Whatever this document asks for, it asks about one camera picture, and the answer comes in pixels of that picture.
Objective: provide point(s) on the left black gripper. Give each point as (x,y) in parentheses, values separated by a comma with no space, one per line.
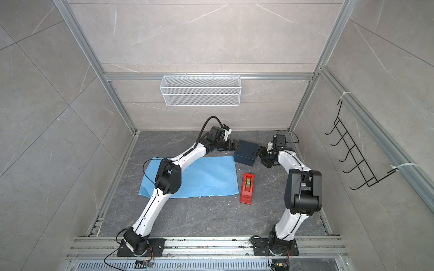
(230,145)

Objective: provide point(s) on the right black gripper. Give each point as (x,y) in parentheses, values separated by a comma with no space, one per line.
(261,152)

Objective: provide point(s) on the dark navy gift box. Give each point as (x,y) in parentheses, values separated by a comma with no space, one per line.
(246,153)

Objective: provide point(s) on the light blue wrapping paper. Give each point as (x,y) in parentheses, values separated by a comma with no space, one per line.
(209,176)

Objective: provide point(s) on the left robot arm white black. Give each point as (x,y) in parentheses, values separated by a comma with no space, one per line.
(168,181)

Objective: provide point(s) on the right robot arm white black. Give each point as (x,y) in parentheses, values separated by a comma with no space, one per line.
(302,196)

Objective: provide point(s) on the red tape dispenser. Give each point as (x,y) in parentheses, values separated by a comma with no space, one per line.
(246,193)

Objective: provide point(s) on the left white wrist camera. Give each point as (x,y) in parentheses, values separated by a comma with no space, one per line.
(227,132)

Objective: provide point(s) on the white wire mesh basket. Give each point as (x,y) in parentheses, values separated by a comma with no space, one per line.
(201,90)

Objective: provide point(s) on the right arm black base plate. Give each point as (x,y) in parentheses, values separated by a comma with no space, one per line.
(261,249)

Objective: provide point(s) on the black wire hook rack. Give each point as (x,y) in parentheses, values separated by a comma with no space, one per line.
(354,154)

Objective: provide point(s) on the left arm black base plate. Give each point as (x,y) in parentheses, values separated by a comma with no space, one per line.
(154,245)

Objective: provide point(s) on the aluminium mounting rail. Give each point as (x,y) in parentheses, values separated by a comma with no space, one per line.
(317,253)

